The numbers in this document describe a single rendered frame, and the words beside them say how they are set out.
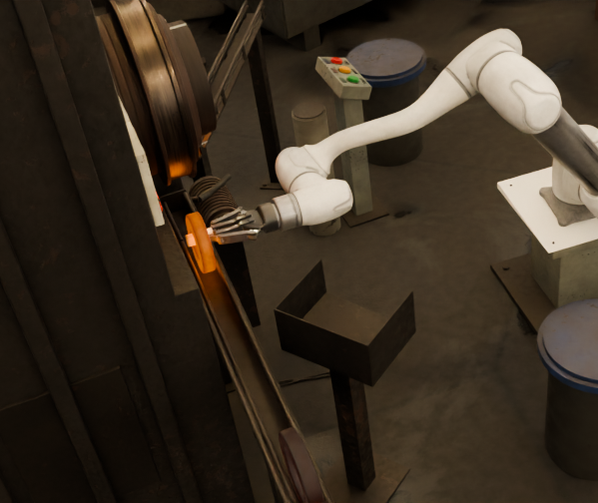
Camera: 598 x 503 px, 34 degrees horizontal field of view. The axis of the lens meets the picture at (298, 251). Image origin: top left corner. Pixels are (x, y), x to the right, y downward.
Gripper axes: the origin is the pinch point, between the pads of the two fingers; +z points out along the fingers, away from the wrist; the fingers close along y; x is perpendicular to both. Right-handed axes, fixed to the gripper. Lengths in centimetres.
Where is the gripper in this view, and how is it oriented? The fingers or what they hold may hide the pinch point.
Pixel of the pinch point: (200, 237)
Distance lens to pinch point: 247.5
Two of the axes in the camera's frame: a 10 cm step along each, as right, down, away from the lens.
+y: -3.4, -5.7, 7.5
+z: -9.4, 2.8, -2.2
